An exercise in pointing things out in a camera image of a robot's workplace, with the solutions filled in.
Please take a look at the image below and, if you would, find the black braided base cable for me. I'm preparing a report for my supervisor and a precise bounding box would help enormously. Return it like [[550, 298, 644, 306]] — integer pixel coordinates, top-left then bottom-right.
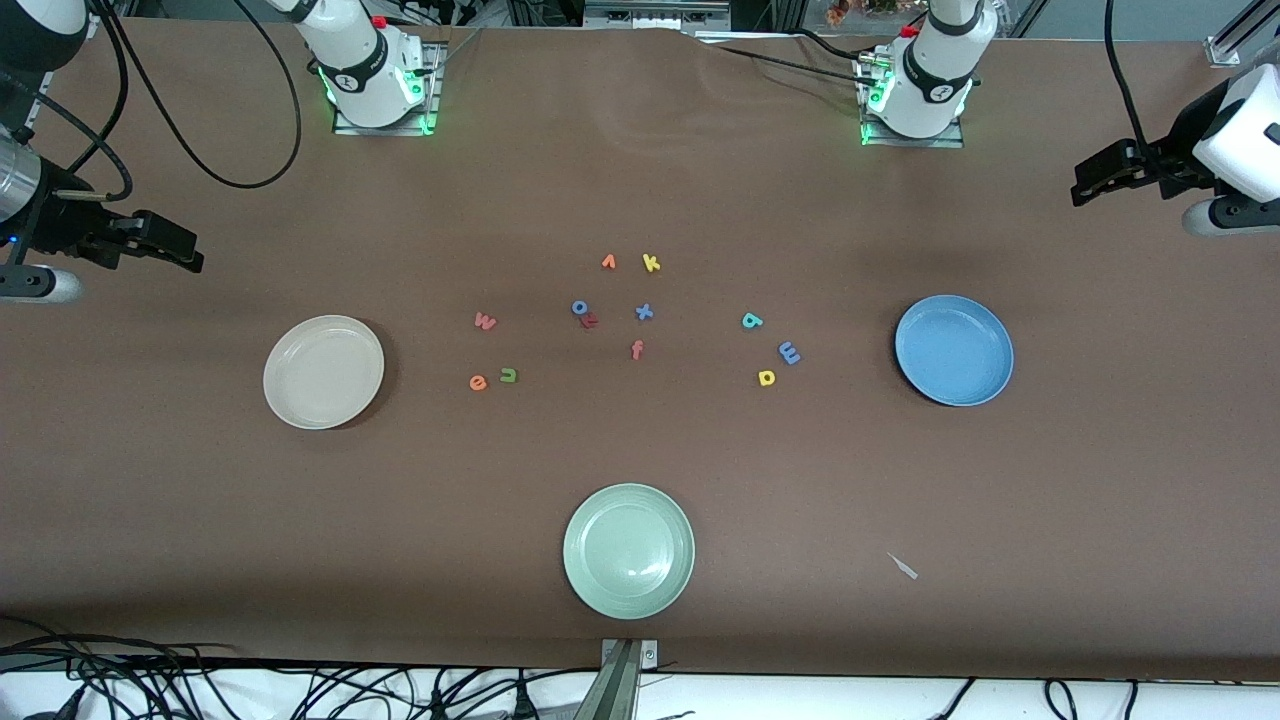
[[715, 44, 869, 89]]

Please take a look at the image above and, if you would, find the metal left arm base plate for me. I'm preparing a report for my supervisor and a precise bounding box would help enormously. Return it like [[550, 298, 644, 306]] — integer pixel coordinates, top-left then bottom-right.
[[857, 50, 966, 149]]

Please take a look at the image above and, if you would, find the orange brown background object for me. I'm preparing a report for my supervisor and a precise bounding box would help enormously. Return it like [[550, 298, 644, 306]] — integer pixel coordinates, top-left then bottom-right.
[[825, 0, 901, 26]]

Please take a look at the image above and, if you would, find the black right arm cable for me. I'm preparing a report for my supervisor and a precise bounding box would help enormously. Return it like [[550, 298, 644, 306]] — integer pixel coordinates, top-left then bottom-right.
[[35, 0, 303, 201]]

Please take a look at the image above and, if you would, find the grey metal box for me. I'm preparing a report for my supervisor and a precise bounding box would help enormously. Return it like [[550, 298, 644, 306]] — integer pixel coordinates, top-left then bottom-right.
[[583, 0, 733, 29]]

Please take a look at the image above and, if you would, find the blue round plate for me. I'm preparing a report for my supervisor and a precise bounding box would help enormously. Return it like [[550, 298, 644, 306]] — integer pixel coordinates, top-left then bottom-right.
[[894, 294, 1015, 407]]

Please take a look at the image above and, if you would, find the grey metal camera bracket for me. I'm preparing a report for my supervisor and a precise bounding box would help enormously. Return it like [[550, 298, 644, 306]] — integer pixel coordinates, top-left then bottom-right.
[[600, 638, 659, 720]]

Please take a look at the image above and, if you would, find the beige round plate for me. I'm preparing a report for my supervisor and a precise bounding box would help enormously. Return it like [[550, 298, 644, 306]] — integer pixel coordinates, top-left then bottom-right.
[[263, 315, 386, 431]]

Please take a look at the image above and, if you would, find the pale green round plate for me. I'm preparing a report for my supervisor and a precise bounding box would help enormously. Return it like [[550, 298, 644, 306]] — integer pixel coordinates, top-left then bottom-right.
[[562, 483, 696, 621]]

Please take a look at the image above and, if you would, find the brown table cover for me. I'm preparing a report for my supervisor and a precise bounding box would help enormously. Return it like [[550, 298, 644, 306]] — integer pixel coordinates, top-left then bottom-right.
[[0, 15, 1280, 683]]

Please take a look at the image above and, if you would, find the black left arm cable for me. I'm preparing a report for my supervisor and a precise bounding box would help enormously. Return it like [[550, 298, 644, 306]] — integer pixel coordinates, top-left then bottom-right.
[[1104, 0, 1153, 169]]

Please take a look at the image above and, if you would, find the aluminium frame rail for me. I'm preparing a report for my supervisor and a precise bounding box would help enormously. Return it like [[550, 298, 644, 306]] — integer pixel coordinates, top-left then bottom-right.
[[1205, 0, 1280, 69]]

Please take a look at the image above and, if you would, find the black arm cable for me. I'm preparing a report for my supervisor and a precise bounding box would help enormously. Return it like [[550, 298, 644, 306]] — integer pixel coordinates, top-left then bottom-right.
[[35, 0, 303, 201], [1104, 0, 1153, 169]]

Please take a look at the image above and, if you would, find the black floor cable tangle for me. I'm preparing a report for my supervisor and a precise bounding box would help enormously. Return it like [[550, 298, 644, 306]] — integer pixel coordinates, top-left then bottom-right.
[[0, 615, 601, 720]]

